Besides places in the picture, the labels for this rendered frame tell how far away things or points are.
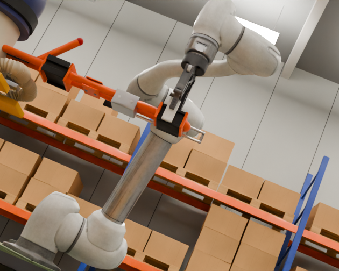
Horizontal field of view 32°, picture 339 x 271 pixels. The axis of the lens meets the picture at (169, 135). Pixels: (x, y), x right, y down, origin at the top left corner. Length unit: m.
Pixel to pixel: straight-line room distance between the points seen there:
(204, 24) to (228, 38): 0.08
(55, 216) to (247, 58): 0.97
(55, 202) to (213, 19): 0.98
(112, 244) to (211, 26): 0.99
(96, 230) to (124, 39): 9.23
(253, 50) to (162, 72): 0.40
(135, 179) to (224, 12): 0.81
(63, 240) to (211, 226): 6.68
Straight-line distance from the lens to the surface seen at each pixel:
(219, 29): 1.73
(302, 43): 10.08
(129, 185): 2.27
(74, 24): 11.62
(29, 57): 1.72
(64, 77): 1.67
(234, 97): 10.95
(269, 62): 1.79
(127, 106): 1.63
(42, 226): 2.28
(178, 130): 1.62
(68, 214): 2.30
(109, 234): 2.30
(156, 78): 2.07
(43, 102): 9.58
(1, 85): 1.62
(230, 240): 8.88
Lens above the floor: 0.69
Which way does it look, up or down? 18 degrees up
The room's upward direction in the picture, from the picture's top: 25 degrees clockwise
